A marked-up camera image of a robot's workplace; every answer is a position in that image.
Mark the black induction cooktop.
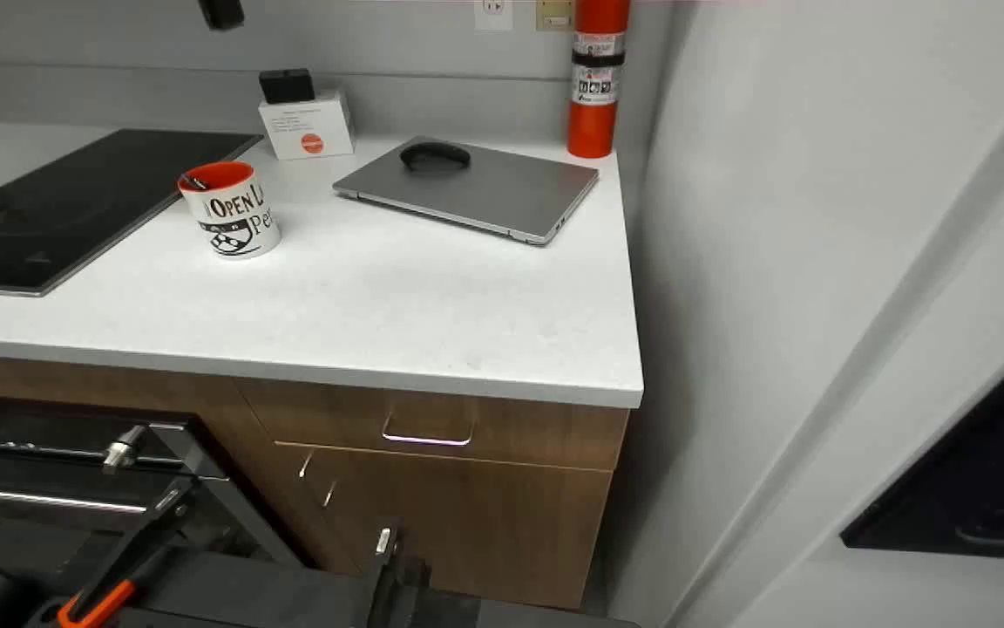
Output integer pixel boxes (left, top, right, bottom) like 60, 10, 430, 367
0, 124, 264, 296

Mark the silver oven handle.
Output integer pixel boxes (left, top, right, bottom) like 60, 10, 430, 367
0, 482, 154, 517

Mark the white card orange dot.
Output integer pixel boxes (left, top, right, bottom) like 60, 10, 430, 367
253, 91, 360, 165

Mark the black rounded object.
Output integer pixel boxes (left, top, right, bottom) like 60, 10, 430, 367
398, 141, 475, 179

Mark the black bar silver bolt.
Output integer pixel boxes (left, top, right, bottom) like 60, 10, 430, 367
101, 417, 302, 569

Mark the white wall outlet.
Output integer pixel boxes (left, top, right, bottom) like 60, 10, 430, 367
475, 0, 518, 36

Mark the red fire extinguisher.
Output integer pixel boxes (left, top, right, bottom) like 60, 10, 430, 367
566, 0, 634, 165

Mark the white mug orange interior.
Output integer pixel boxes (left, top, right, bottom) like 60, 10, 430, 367
174, 157, 284, 261

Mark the black wall panel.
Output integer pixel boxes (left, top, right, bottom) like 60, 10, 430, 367
835, 329, 1004, 569

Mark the beige wall switch plate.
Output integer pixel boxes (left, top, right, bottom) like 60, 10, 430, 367
532, 0, 576, 36

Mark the black base platform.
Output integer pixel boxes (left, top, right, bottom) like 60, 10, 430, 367
0, 507, 646, 628

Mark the black clamp silver screw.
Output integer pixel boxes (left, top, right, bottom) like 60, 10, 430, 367
360, 523, 434, 628

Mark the orange black bar clamp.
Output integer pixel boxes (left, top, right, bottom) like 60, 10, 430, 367
53, 471, 197, 628

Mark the grey closed laptop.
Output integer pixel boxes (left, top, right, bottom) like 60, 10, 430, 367
331, 135, 604, 251

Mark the black device behind card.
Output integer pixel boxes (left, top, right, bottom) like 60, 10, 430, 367
253, 65, 320, 108

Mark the silver drawer handle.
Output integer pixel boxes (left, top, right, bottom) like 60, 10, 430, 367
380, 396, 479, 455

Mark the wooden cabinet drawer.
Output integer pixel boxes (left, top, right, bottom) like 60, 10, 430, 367
0, 352, 634, 613

